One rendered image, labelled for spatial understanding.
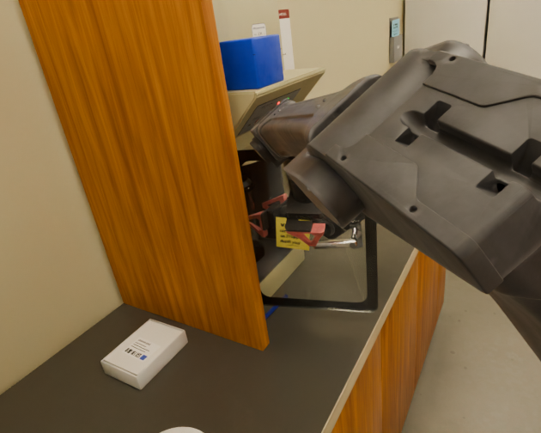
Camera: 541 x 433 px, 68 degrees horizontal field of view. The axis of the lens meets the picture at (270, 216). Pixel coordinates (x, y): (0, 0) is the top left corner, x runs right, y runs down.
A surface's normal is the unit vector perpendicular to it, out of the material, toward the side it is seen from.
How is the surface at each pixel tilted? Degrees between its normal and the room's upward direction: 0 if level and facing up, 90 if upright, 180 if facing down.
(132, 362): 0
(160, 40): 90
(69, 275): 90
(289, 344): 0
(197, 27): 90
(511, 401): 0
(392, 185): 35
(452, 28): 90
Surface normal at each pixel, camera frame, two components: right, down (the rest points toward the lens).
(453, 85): -0.53, -0.53
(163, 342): -0.13, -0.90
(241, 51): -0.51, 0.42
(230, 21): 0.85, 0.12
